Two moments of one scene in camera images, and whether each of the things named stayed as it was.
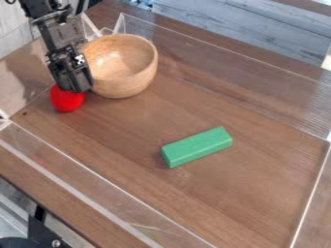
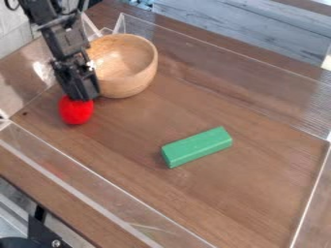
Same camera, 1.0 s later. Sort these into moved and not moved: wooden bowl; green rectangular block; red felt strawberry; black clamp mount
Moved: red felt strawberry
Not moved: wooden bowl; green rectangular block; black clamp mount
